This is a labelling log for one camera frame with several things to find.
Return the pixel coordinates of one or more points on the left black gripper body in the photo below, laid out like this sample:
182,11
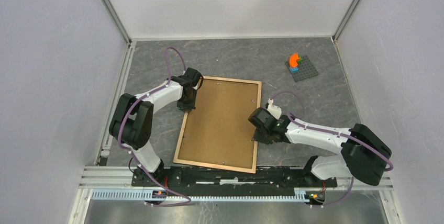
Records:
188,104

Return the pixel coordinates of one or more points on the brown cardboard backing board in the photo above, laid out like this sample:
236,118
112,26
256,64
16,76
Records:
218,122

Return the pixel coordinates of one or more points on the wooden picture frame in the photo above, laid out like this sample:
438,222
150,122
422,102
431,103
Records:
180,139

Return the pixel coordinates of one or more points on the blue building block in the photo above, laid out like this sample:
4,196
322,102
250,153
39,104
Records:
294,70

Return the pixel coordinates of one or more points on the grey building block baseplate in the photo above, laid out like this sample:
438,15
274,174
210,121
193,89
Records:
306,69

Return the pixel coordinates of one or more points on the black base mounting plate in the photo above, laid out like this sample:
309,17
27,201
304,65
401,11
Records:
266,181

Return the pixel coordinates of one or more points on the orange arch block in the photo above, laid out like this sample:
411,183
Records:
294,61

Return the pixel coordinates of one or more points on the white slotted cable duct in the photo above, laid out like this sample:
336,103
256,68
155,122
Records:
154,195

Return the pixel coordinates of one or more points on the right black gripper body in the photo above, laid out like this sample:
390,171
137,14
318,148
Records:
261,136

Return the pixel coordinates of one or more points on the aluminium rail frame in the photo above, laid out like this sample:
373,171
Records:
107,177

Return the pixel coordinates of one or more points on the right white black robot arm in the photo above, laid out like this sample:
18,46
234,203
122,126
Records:
357,152

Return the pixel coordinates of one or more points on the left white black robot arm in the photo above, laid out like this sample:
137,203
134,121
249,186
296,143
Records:
131,123

